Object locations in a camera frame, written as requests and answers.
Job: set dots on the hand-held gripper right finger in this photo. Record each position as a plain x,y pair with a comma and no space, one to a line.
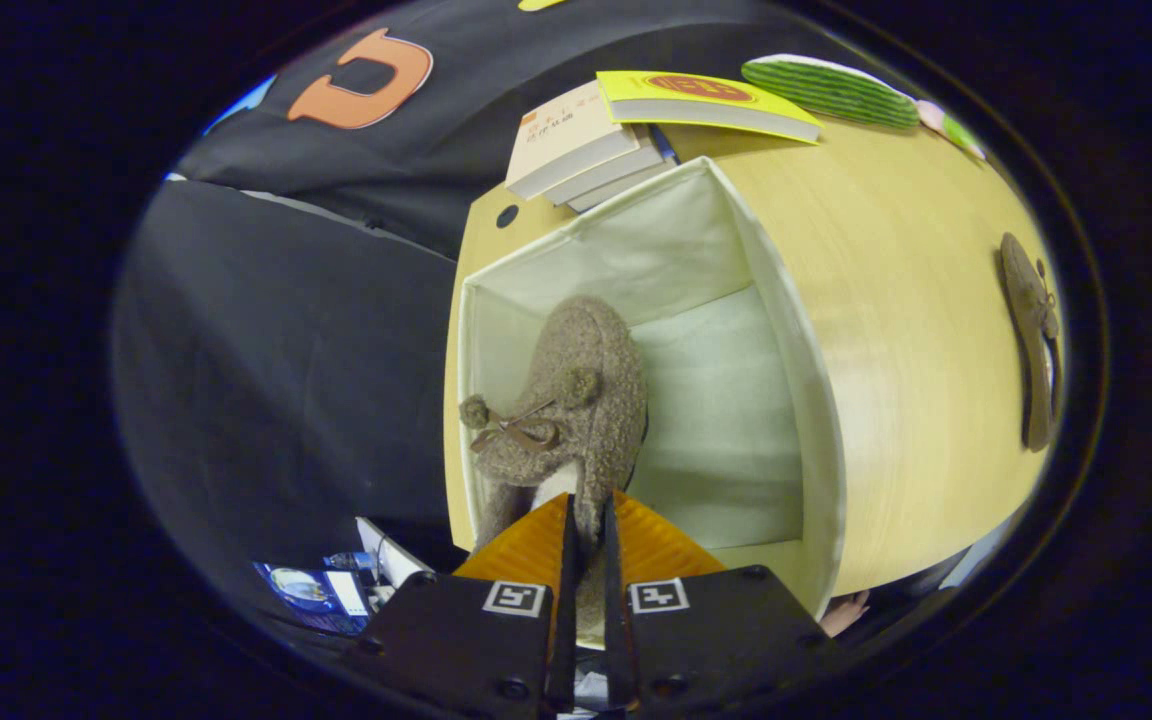
619,650

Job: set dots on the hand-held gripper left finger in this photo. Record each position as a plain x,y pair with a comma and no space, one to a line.
562,650

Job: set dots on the pale green fabric storage box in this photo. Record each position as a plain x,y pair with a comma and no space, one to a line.
716,400

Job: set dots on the brown fuzzy shoe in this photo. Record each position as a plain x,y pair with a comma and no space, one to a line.
1026,300
586,360

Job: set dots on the blue printed box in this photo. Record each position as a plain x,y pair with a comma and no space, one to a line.
301,590

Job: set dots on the white plastic item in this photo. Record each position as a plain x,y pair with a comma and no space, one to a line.
391,560

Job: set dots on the black backdrop cloth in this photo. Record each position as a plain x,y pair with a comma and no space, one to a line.
266,360

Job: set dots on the blue cover book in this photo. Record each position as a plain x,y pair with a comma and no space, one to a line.
636,187

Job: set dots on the white book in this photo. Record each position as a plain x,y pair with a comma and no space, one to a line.
601,178

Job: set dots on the beige cover book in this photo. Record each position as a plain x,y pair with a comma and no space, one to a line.
561,130

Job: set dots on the yellow book with red circle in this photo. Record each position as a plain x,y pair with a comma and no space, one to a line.
696,95

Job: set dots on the green striped watermelon plush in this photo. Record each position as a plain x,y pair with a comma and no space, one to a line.
831,92

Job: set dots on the pink and green plush toy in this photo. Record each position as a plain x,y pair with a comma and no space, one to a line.
954,130

